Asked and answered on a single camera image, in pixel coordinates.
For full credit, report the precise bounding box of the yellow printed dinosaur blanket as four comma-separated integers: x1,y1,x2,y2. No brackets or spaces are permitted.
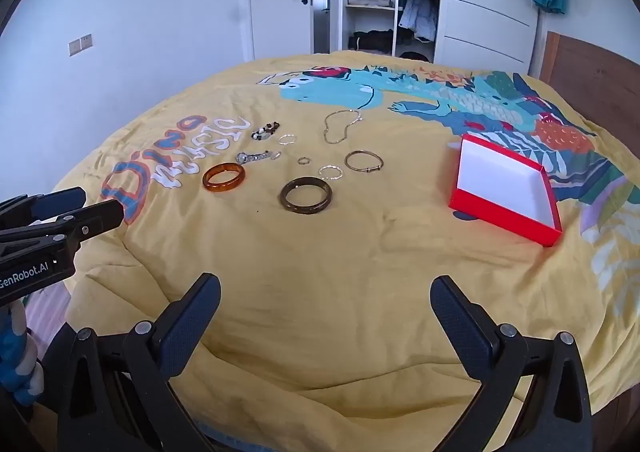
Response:
50,51,640,439

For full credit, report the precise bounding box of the person's left hand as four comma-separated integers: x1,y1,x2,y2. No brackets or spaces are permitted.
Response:
0,298,47,408

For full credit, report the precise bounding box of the pink bed sheet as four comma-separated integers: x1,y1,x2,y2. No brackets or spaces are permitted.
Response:
22,282,72,349

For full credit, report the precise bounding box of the thin chain necklace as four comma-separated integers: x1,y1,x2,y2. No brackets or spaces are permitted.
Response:
323,108,364,146

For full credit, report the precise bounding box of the wall light switch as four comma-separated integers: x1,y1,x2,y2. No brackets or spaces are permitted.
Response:
67,33,94,57

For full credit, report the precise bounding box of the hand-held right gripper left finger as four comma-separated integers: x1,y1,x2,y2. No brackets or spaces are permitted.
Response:
42,273,222,452

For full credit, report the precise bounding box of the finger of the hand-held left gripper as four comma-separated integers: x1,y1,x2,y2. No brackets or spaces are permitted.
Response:
0,186,88,232
0,200,125,255

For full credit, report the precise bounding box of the wooden headboard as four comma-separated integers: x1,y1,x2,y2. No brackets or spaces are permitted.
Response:
537,31,640,144

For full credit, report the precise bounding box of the beaded bracelet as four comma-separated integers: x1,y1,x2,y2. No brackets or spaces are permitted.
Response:
251,120,281,142

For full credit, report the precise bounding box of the dark brown bangle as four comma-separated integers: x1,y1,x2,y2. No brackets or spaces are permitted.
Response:
279,176,334,216

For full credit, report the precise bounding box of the red jewelry box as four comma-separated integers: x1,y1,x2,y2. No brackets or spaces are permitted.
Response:
447,133,564,248

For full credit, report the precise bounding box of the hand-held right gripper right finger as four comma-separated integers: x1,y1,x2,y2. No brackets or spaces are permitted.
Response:
430,275,596,452

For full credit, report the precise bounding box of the silver wire bracelet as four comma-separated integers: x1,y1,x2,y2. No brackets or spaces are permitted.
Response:
344,150,385,175

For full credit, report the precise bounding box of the amber orange bangle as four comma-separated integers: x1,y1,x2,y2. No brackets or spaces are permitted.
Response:
202,162,247,194

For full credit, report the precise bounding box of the pile of dark clothes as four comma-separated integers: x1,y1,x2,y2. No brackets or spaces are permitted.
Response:
348,30,395,53

